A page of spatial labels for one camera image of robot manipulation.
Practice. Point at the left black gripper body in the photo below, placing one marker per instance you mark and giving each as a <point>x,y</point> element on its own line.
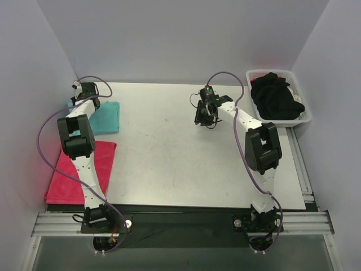
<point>85,91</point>

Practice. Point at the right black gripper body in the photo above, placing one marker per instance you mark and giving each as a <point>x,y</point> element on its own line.
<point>201,113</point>

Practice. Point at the teal t shirt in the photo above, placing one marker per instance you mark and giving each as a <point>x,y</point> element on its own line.
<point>106,119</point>

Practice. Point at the black t shirt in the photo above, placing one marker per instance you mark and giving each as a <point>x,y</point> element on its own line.
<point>273,99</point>

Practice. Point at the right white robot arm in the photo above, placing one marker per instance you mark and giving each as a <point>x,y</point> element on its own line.
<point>258,143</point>

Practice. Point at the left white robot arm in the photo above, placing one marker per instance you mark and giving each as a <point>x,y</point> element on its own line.
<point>78,143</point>

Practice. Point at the white garment in basket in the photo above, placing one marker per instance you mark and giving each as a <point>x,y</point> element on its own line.
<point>296,97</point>

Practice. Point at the folded pink t shirt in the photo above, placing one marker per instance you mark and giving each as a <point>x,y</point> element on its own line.
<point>63,190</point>

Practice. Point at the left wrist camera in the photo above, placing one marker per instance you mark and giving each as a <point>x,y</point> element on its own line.
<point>77,87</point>

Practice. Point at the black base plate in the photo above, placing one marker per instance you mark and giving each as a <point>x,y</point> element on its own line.
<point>184,228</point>

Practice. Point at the aluminium right side rail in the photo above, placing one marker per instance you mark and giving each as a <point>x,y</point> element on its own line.
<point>304,181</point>

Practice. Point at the aluminium rail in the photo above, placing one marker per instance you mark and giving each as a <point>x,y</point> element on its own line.
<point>304,181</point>
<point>294,223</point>

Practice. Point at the aluminium front rail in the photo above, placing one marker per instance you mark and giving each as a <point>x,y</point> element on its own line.
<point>294,223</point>

